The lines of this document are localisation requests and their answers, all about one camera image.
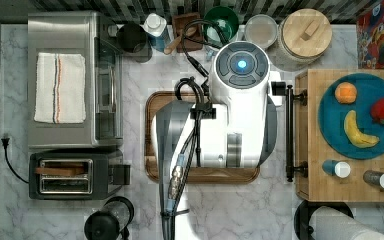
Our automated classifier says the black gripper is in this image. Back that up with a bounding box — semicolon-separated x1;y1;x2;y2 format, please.
271;81;286;96

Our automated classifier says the black drawer handle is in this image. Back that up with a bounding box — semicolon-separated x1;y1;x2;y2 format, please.
286;85;306;182

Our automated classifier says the wooden drawer box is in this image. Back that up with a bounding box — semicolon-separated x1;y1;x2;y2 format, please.
294;69;384;202

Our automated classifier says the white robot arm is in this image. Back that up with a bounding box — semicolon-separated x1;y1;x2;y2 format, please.
151;41;280;240

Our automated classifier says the jar with wooden lid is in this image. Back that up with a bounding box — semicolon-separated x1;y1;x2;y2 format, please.
268;9;332;71

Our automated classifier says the teal plate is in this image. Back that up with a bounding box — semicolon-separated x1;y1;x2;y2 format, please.
318;73;384;159

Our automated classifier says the glass jar with grains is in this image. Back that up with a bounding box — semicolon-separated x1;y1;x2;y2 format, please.
244;14;278;49

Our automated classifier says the orange fruit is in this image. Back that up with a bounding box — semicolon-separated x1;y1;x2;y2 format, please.
335;82;357;104

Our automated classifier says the green mug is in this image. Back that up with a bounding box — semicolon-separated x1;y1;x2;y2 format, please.
203;6;239;51

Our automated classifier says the yellow banana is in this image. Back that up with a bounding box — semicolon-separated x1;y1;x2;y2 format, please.
344;110;380;148

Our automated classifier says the teal shaker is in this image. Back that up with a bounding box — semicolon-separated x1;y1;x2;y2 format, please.
322;160;351;178

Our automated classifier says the wooden utensil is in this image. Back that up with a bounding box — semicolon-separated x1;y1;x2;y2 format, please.
163;27;197;55

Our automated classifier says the brown utensil holder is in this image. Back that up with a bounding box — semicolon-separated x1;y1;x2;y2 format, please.
172;12;203;52

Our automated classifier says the cereal box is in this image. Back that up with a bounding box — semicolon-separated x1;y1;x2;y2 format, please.
357;0;384;69

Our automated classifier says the wooden cutting board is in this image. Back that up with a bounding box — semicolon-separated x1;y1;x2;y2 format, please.
144;90;261;185

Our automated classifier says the white bottle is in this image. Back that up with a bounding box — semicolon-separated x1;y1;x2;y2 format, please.
143;13;171;52

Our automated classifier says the paper towel roll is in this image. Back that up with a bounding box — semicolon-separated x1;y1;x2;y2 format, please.
309;206;384;240

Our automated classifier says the grey shaker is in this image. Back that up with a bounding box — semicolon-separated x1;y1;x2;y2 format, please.
363;170;384;189

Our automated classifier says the black paper towel holder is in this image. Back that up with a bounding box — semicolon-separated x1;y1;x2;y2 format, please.
294;200;354;240

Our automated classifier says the black cup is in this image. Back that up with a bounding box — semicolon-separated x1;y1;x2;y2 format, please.
116;23;152;63

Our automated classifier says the silver toaster oven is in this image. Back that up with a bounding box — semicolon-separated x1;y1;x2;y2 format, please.
28;11;123;149

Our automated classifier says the black toaster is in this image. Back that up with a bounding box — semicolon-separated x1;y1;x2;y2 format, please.
29;149;130;200

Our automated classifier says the french press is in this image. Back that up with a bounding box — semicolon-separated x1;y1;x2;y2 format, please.
84;196;134;240

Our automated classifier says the white striped towel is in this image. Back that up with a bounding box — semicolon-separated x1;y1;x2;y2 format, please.
34;52;86;124

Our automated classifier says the wooden toast slice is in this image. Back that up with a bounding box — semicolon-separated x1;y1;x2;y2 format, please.
35;167;85;176

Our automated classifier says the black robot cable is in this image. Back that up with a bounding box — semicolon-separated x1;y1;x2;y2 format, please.
158;18;231;240

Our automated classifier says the toaster power cord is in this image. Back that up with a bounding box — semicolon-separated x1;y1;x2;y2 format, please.
0;136;30;185

